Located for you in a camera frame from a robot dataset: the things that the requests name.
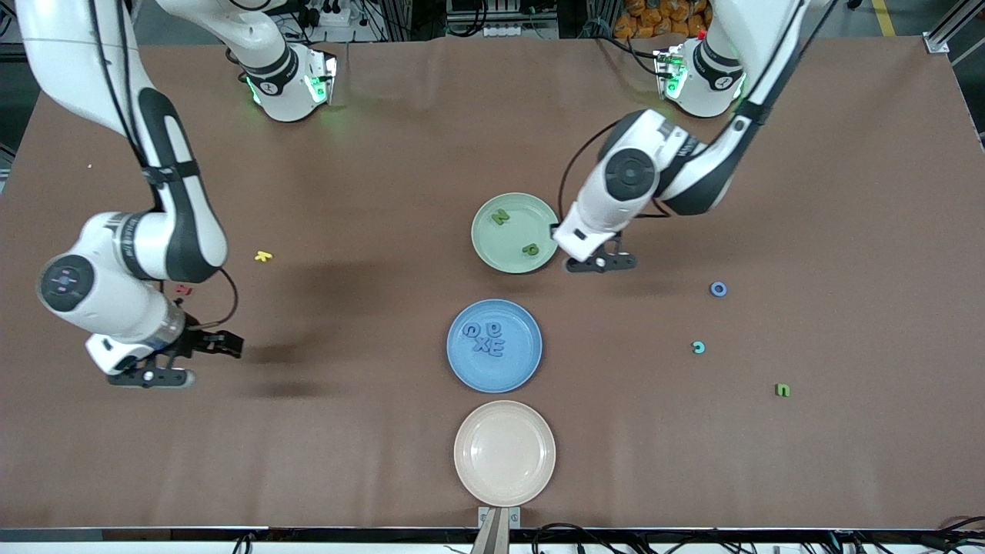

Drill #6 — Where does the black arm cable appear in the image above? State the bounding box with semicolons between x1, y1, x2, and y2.
557;0;820;225
88;0;240;330

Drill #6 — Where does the light green plate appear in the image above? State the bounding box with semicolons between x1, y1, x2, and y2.
471;192;561;275

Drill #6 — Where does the orange mesh bag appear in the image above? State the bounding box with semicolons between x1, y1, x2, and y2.
613;0;709;39

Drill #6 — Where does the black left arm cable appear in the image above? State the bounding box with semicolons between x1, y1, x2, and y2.
557;0;820;225

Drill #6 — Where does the grey metal bracket post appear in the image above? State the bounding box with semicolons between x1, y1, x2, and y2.
469;506;522;554

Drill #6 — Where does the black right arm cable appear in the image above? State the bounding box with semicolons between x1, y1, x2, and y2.
88;0;240;330

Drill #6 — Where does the beige plate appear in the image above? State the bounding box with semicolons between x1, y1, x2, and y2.
453;399;556;508

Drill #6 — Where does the aluminium frame bar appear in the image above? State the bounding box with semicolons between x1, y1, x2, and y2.
926;0;985;55

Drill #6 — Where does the power strip with black plugs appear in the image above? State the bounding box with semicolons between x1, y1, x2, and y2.
296;0;349;28

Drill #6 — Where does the brown table cover sheet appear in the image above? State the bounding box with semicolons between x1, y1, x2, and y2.
0;35;985;532

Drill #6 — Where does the blue plate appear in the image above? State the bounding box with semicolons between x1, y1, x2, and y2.
446;299;543;394

